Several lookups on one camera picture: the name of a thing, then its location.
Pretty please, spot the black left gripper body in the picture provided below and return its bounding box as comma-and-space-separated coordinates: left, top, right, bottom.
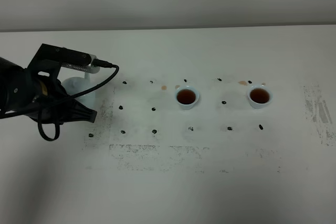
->
26, 44, 74, 124

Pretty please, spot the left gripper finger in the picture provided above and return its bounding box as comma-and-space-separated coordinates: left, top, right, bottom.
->
62, 99, 97, 123

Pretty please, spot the light blue porcelain teapot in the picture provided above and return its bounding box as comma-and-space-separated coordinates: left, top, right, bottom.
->
61, 73, 96, 109

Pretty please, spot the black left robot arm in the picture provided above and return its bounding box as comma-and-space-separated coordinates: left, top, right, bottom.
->
1, 44, 99, 124

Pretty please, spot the right blue porcelain teacup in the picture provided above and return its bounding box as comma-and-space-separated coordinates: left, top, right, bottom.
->
247, 84, 273, 109

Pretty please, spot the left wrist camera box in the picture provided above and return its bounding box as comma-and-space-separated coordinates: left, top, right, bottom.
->
55, 48, 100, 73

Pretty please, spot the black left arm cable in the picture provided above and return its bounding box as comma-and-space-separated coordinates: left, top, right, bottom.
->
0, 58, 120, 142

